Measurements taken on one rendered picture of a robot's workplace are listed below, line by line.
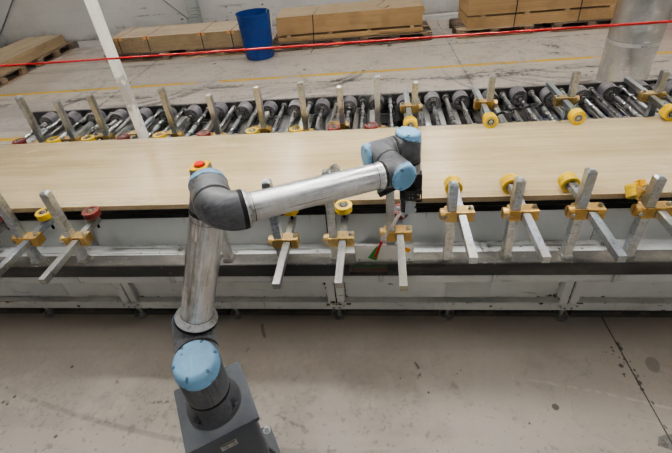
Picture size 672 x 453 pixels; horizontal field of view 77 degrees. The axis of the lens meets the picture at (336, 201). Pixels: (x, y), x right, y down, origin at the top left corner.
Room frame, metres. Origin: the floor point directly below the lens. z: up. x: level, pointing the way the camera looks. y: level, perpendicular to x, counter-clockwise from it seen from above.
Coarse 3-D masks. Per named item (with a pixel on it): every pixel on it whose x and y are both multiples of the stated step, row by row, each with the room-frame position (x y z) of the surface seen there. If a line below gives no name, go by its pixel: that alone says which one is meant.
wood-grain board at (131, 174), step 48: (48, 144) 2.58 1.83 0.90; (96, 144) 2.50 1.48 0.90; (144, 144) 2.43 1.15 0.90; (192, 144) 2.36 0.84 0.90; (240, 144) 2.29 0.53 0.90; (288, 144) 2.22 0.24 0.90; (336, 144) 2.16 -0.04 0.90; (432, 144) 2.04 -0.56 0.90; (480, 144) 1.99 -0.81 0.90; (528, 144) 1.93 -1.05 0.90; (576, 144) 1.88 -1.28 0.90; (624, 144) 1.83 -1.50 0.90; (0, 192) 2.02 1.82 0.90; (96, 192) 1.91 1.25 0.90; (144, 192) 1.86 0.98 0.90; (432, 192) 1.59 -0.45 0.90; (480, 192) 1.55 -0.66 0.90; (528, 192) 1.51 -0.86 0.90; (624, 192) 1.44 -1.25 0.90
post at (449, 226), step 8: (448, 184) 1.38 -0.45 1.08; (456, 184) 1.35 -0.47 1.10; (448, 192) 1.37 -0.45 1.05; (456, 192) 1.35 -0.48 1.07; (448, 200) 1.35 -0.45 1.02; (456, 200) 1.35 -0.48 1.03; (448, 208) 1.35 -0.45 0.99; (456, 208) 1.35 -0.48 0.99; (448, 224) 1.35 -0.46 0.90; (448, 232) 1.35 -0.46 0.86; (448, 240) 1.35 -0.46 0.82; (448, 248) 1.35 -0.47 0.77; (448, 256) 1.35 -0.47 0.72
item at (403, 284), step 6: (396, 222) 1.45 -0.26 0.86; (402, 222) 1.45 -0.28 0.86; (402, 234) 1.37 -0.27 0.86; (402, 240) 1.33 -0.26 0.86; (402, 246) 1.29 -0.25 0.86; (402, 252) 1.26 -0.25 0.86; (402, 258) 1.22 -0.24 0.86; (402, 264) 1.19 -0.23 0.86; (402, 270) 1.16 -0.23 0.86; (402, 276) 1.12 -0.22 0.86; (402, 282) 1.09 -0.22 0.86; (402, 288) 1.08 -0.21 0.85
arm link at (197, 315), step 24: (192, 192) 1.04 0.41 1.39; (192, 216) 1.03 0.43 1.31; (192, 240) 1.02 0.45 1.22; (216, 240) 1.03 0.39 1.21; (192, 264) 1.01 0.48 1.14; (216, 264) 1.03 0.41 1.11; (192, 288) 0.99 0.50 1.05; (192, 312) 0.98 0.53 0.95; (216, 312) 1.05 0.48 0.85; (192, 336) 0.95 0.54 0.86; (216, 336) 1.00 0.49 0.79
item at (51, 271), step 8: (88, 224) 1.69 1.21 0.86; (96, 224) 1.71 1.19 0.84; (72, 240) 1.57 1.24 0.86; (72, 248) 1.52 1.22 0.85; (64, 256) 1.46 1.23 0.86; (56, 264) 1.41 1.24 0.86; (48, 272) 1.36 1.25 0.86; (56, 272) 1.39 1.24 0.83; (40, 280) 1.33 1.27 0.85; (48, 280) 1.34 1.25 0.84
